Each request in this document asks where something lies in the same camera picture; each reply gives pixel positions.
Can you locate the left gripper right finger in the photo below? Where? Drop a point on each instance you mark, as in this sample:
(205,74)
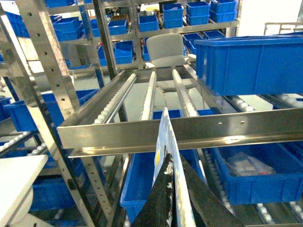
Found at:
(207,208)

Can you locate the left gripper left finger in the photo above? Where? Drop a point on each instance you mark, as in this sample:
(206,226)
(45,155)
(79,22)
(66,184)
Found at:
(158,209)

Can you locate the flower gift bag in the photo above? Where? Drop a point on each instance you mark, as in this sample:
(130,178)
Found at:
(167,144)

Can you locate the blue bin below centre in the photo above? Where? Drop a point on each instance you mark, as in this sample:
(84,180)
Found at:
(138,183)

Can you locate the blue bin lower right shelf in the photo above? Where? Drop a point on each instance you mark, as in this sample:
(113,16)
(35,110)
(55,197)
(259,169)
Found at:
(285,184)

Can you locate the blue bin on left rollers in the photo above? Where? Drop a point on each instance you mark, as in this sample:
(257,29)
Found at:
(251,65)

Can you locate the grey office chair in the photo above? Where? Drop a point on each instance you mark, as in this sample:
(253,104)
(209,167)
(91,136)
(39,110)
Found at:
(165,50)

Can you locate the stainless steel front rail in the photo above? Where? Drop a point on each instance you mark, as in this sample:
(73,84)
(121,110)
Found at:
(193,132)

